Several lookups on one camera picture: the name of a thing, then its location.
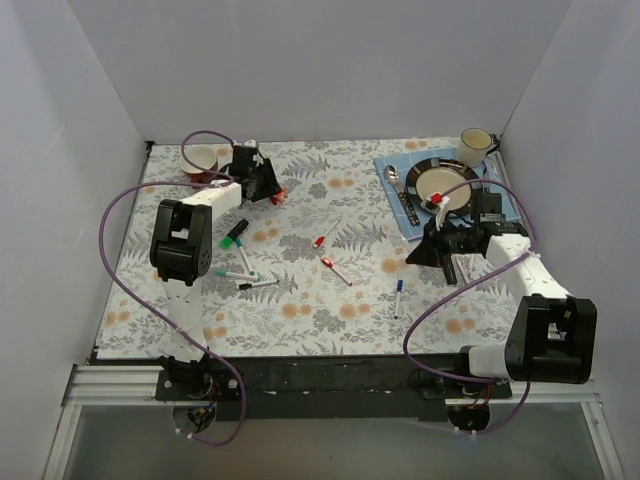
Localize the blue capped white pen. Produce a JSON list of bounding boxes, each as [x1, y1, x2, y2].
[[393, 279, 404, 319]]

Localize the green capped black highlighter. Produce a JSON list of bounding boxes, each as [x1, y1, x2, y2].
[[219, 219, 249, 250]]

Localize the orange capped black highlighter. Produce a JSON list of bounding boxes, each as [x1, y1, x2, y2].
[[442, 254, 457, 285]]

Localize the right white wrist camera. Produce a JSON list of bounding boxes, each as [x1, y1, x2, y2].
[[421, 192, 450, 231]]

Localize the aluminium frame rail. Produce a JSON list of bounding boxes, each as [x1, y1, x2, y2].
[[62, 364, 166, 406]]

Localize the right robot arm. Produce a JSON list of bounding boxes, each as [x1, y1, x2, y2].
[[407, 199, 597, 398]]

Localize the steel spoon patterned handle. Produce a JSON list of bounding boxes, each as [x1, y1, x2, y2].
[[384, 165, 405, 194]]

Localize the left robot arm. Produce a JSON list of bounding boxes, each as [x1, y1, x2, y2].
[[150, 140, 281, 363]]

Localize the black capped white pen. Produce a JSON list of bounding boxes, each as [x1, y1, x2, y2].
[[237, 279, 279, 291]]

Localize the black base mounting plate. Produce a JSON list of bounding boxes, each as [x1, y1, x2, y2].
[[155, 355, 511, 422]]

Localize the black rimmed beige plate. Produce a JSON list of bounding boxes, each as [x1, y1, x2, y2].
[[405, 157, 481, 216]]

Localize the steel fork patterned handle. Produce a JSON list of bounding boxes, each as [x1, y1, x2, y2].
[[397, 192, 420, 226]]

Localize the pink capped white pen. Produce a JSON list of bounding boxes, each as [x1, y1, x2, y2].
[[454, 255, 470, 284]]

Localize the red ceramic cup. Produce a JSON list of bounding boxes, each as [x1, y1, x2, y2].
[[180, 145, 218, 184]]

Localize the cream enamel mug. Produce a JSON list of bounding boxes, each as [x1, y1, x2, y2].
[[455, 128, 499, 168]]

